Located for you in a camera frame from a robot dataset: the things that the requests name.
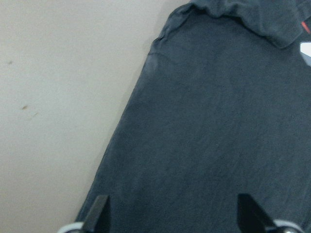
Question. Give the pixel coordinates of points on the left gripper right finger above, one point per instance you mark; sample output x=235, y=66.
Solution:
x=251, y=217

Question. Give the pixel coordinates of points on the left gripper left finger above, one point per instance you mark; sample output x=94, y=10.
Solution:
x=98, y=217

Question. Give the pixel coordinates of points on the black printed t-shirt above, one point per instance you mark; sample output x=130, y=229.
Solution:
x=222, y=107

